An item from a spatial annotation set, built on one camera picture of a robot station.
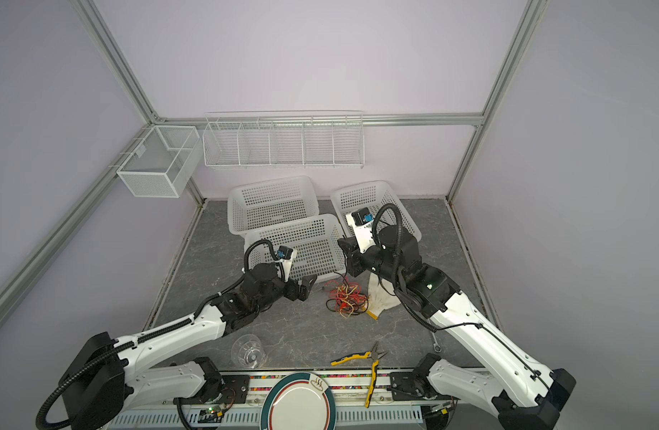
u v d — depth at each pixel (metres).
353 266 0.57
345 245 0.64
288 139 0.99
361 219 0.54
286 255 0.68
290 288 0.71
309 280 0.71
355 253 0.56
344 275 0.83
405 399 0.72
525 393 0.38
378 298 0.90
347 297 0.82
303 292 0.72
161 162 0.99
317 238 1.05
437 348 0.81
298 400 0.72
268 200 1.19
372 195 1.16
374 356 0.79
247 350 0.81
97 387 0.40
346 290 0.82
